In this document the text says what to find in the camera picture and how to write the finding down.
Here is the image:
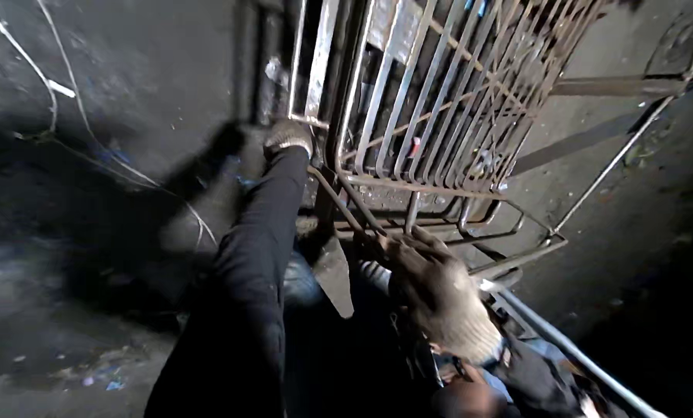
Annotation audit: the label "long pale metal pole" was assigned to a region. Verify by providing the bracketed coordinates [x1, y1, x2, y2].
[481, 280, 669, 418]

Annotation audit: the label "pale flat panel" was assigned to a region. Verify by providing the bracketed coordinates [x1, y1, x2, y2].
[367, 0, 424, 65]

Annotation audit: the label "rusty metal barred frame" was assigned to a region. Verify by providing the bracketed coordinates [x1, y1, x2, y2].
[288, 0, 608, 285]

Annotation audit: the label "person's right hand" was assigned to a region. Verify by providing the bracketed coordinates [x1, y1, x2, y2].
[355, 225, 504, 367]

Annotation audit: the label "thin pale metal rod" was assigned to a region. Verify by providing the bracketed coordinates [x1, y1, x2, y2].
[549, 96, 675, 236]

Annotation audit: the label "wide brown metal beam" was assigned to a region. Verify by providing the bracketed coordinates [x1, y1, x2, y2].
[549, 77, 687, 98]

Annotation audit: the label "person's right forearm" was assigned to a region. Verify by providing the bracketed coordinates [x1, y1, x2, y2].
[488, 334, 585, 418]

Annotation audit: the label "thin dry branch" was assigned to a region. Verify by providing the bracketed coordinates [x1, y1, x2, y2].
[37, 0, 218, 247]
[0, 0, 58, 135]

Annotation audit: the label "person's left hand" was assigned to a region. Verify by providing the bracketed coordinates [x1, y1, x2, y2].
[263, 119, 314, 160]

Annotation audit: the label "person's left forearm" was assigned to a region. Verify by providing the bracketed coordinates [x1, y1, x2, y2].
[143, 146, 311, 418]

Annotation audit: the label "person's legs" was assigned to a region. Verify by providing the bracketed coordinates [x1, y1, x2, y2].
[282, 248, 434, 418]

